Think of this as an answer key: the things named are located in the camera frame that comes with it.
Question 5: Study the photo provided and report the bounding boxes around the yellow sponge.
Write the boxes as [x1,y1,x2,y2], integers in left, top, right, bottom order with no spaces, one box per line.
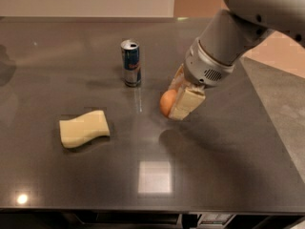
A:
[59,111,111,149]

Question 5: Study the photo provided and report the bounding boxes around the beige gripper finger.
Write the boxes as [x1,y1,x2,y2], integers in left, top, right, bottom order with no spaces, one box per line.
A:
[169,86,206,120]
[169,64,185,92]

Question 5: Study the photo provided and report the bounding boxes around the orange fruit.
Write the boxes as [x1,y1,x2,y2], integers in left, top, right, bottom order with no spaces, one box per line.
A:
[159,90,177,117]

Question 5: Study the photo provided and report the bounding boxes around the blue silver energy drink can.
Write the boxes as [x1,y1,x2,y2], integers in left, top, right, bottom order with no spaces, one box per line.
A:
[121,39,141,87]

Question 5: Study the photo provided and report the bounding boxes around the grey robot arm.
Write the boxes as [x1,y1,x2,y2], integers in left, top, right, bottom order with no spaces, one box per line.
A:
[160,0,305,120]

